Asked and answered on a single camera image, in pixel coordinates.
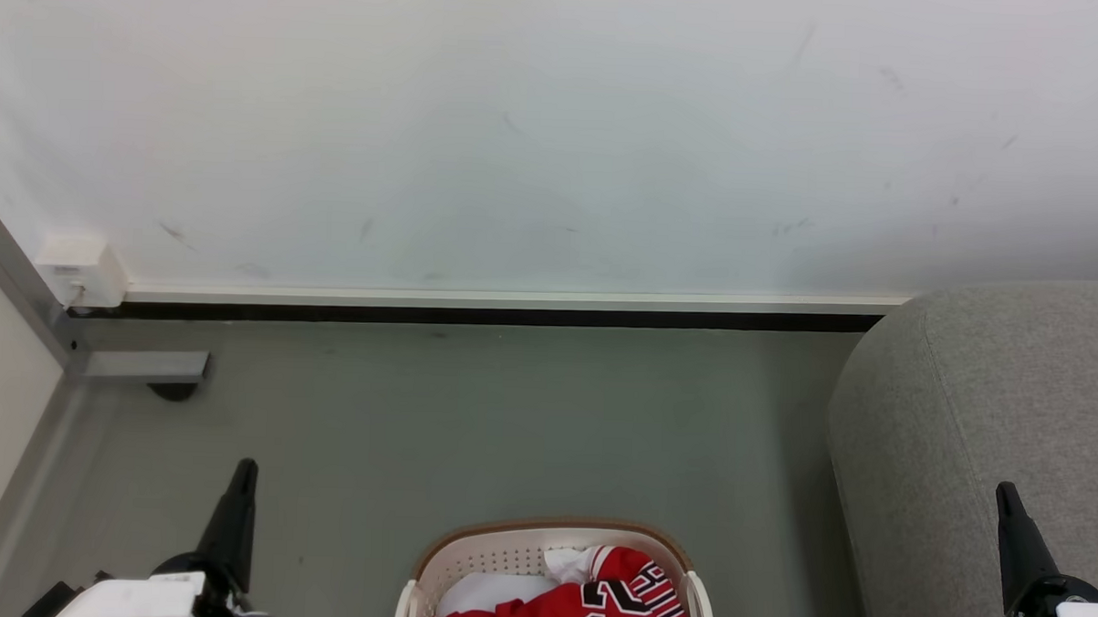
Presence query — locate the white garment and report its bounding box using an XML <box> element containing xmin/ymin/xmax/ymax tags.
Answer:
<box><xmin>435</xmin><ymin>542</ymin><xmax>607</xmax><ymax>617</ymax></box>

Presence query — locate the red basketball jersey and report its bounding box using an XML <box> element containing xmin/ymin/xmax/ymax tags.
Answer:
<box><xmin>423</xmin><ymin>539</ymin><xmax>698</xmax><ymax>617</ymax></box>

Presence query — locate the cream plastic laundry basket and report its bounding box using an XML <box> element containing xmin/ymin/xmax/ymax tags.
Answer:
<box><xmin>394</xmin><ymin>511</ymin><xmax>720</xmax><ymax>617</ymax></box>

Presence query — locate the white baseboard strip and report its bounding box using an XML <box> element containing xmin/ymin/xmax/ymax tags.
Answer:
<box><xmin>123</xmin><ymin>270</ymin><xmax>912</xmax><ymax>330</ymax></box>

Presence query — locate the grey fabric sofa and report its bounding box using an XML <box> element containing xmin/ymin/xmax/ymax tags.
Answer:
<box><xmin>820</xmin><ymin>271</ymin><xmax>1098</xmax><ymax>617</ymax></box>

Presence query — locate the white wall outlet box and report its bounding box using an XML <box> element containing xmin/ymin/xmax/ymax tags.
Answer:
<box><xmin>34</xmin><ymin>234</ymin><xmax>131</xmax><ymax>311</ymax></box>

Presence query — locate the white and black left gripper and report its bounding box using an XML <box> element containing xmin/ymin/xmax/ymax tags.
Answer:
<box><xmin>52</xmin><ymin>452</ymin><xmax>282</xmax><ymax>617</ymax></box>

